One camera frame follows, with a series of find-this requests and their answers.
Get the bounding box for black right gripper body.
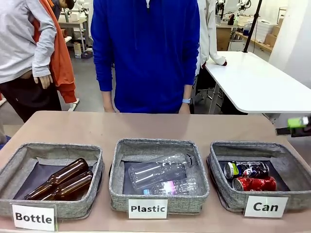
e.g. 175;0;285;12
291;125;311;138

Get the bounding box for dark blue soda can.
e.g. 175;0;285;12
224;161;271;179

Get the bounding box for red soda can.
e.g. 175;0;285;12
232;176;278;192

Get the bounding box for small clear water bottle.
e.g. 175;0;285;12
142;178;199;196

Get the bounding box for large clear plastic bottle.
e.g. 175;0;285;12
128;152;196;190

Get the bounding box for brown glass bottle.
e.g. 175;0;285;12
48;157;89;186
24;170;94;201

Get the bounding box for person's right forearm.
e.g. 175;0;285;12
101;90;115;109

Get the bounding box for person's left forearm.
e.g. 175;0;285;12
183;84;194;100

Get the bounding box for grey fabric basket can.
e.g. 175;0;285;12
207;141;311;213

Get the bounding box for white label Can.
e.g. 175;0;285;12
243;195;289;218

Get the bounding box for grey fabric basket plastic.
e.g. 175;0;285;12
108;138;210;216

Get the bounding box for grey fabric basket bottle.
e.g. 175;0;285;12
0;142;105;219

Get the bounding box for person's left hand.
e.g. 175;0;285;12
178;103;191;115

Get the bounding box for bystander's hand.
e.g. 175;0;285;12
33;74;54;90

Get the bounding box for white side table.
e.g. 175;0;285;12
203;50;311;115

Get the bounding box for cardboard boxes on shelf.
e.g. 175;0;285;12
264;18;284;48

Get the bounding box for black tripod pole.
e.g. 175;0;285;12
242;0;263;54

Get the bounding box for bystander in white jacket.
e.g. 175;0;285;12
197;0;228;73

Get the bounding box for white label Plastic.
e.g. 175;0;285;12
128;199;169;220

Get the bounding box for person in blue hoodie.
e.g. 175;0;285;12
90;0;201;114

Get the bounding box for orange jacket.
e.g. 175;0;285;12
33;0;78;104

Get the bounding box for white label Bottle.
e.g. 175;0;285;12
11;204;57;232

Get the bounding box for bystander in grey shirt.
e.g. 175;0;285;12
0;0;63;123

